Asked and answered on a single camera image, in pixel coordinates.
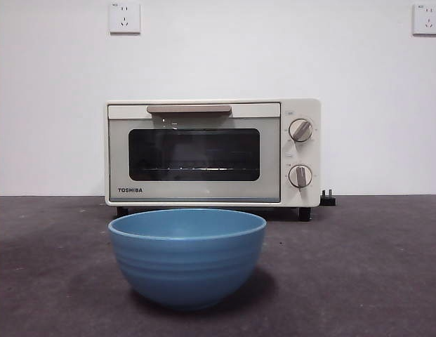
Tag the round beige oven knob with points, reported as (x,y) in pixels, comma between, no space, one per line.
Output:
(300,176)
(300,130)

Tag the blue ribbed bowl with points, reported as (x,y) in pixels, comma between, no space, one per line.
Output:
(187,267)

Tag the black power plug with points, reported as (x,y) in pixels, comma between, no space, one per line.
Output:
(328,200)

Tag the cream toaster oven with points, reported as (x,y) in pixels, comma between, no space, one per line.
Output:
(302,105)

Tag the white wall socket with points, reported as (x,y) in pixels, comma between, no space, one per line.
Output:
(428,20)
(125,19)

